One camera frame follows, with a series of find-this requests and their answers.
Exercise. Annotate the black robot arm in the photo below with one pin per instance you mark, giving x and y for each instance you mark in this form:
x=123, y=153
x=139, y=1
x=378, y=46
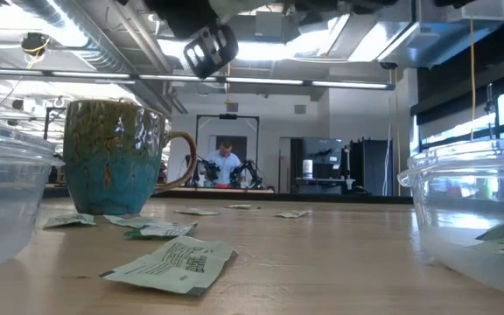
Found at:
x=210, y=170
x=247, y=172

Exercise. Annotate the clear plastic bin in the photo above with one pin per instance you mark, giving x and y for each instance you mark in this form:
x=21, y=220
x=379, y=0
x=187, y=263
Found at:
x=11, y=210
x=453, y=245

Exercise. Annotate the LED light bar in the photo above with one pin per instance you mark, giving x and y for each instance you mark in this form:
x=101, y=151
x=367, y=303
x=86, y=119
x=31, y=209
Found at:
x=261, y=81

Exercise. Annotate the person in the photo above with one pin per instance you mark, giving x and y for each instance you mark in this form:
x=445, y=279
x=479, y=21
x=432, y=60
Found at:
x=225, y=166

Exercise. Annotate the teal brown ceramic mug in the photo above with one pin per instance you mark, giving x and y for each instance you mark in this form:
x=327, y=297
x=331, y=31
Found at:
x=112, y=175

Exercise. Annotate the white canister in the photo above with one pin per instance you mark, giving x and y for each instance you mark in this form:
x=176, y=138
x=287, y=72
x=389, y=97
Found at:
x=308, y=169

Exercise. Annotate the black cabinet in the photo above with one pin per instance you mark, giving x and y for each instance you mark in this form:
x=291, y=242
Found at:
x=372, y=168

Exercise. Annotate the black stand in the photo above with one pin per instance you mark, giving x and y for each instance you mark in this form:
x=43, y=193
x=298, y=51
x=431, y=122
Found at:
x=490, y=114

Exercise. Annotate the black rig frame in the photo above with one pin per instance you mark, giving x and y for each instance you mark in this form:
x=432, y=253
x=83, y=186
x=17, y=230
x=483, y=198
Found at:
x=228, y=116

